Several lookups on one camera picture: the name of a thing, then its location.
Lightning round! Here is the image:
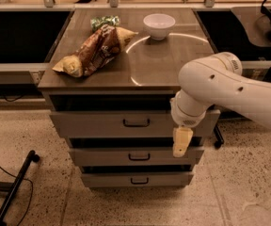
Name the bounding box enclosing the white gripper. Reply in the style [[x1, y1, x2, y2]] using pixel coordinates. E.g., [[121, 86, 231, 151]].
[[170, 90, 211, 157]]

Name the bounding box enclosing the grey top drawer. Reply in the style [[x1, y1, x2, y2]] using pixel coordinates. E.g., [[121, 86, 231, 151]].
[[49, 108, 221, 139]]

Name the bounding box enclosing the grey drawer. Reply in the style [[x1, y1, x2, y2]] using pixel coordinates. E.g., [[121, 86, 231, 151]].
[[81, 171, 194, 188], [49, 108, 221, 139], [69, 147, 204, 167]]

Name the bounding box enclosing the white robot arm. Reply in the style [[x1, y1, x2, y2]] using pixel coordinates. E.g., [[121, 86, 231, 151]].
[[170, 52, 271, 157]]

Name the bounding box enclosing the grey drawer cabinet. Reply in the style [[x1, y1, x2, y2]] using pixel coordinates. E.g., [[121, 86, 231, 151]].
[[39, 8, 219, 175]]

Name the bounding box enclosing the grey bottom drawer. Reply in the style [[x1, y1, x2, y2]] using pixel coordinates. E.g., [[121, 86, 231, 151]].
[[81, 171, 194, 188]]

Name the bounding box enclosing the grey middle drawer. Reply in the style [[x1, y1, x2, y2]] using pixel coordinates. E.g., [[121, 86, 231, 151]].
[[69, 147, 204, 167]]

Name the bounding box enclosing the black caster leg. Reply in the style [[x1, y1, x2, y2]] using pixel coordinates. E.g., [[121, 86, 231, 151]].
[[214, 125, 224, 149]]

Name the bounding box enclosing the white bowl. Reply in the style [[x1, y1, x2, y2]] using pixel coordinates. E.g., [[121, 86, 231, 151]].
[[143, 13, 176, 40]]

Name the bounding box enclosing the brown chip bag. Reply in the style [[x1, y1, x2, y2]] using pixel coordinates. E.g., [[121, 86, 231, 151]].
[[53, 24, 136, 78]]

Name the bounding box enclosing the green snack bag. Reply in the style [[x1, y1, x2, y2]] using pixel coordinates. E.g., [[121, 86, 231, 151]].
[[90, 15, 120, 32]]

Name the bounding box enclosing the black stand leg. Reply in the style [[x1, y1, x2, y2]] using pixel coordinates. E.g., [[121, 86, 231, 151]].
[[0, 150, 40, 226]]

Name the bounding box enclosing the black floor cable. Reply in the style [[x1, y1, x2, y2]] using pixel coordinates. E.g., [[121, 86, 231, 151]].
[[0, 142, 35, 226]]

